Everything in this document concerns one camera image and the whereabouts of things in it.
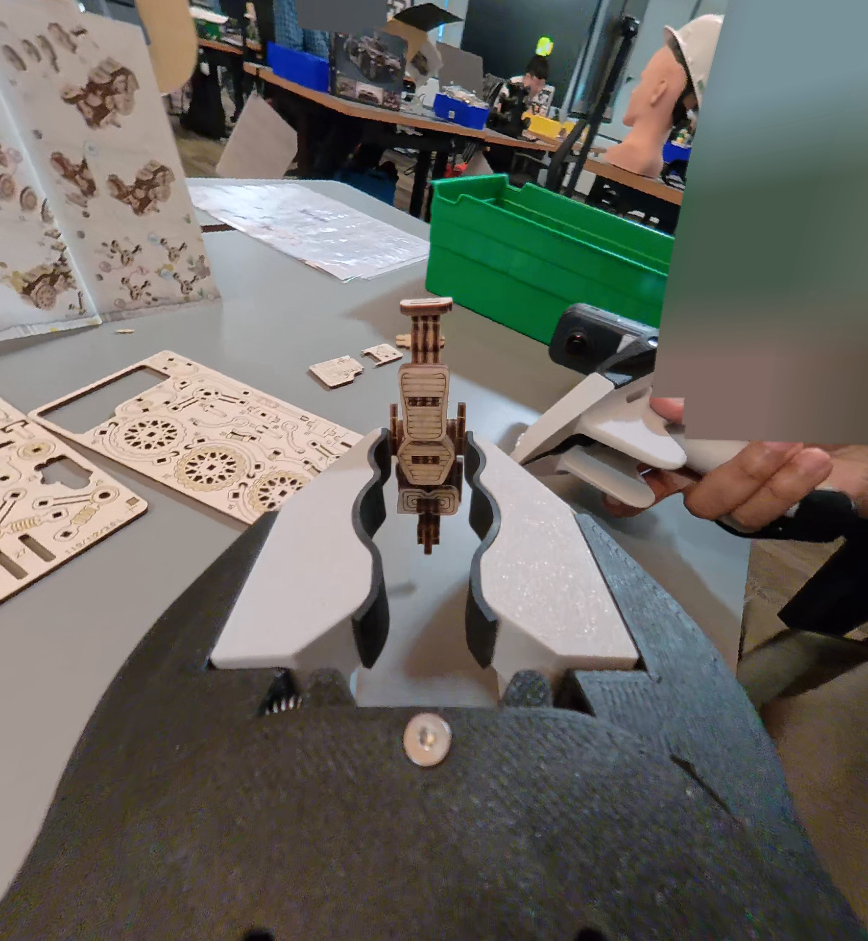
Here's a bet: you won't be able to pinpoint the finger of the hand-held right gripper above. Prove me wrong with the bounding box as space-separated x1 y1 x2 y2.
556 450 657 510
509 371 689 473

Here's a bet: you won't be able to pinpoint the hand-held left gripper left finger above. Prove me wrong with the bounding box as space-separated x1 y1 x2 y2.
208 428 392 671

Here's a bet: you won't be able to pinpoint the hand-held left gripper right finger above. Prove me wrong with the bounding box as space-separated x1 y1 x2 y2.
465 430 642 695

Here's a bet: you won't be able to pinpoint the wooden model assembly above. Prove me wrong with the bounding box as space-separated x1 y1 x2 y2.
390 297 468 554

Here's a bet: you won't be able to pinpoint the grey desk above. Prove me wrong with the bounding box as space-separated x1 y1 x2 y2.
0 178 751 938

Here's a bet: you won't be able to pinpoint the person's right hand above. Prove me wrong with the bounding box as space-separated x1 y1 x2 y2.
602 397 868 534

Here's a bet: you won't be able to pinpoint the green plastic bin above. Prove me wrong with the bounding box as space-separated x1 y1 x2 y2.
425 175 676 343

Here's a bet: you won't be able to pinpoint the wooden parts sheet three wheels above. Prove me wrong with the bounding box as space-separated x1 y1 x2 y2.
28 350 365 524

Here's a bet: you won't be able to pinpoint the mannequin head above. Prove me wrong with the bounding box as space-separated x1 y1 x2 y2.
606 51 699 177

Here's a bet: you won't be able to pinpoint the wooden parts sheet with springs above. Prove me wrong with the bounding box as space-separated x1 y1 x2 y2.
0 422 148 626

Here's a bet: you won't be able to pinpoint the small blue bin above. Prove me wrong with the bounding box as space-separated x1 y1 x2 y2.
434 88 490 127

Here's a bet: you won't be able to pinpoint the white hard hat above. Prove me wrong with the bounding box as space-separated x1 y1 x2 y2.
663 13 725 104

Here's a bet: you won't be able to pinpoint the printed paper sheets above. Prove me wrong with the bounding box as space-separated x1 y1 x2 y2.
188 180 431 282

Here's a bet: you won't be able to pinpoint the black monitor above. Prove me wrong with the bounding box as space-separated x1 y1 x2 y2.
467 0 629 119

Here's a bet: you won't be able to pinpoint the wooden background table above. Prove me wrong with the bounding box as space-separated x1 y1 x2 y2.
243 62 685 207

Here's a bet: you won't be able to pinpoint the model kit box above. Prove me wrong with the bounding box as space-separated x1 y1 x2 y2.
329 33 413 111

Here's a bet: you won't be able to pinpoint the grey board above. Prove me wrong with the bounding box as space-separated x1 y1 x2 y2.
217 94 299 179

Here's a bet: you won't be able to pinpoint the blue storage bin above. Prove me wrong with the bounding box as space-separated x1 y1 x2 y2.
266 42 331 93

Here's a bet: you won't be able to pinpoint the assembly instruction booklet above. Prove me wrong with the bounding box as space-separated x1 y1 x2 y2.
0 0 220 347

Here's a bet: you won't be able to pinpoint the tan cardboard piece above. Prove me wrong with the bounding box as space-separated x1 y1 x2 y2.
136 0 200 93

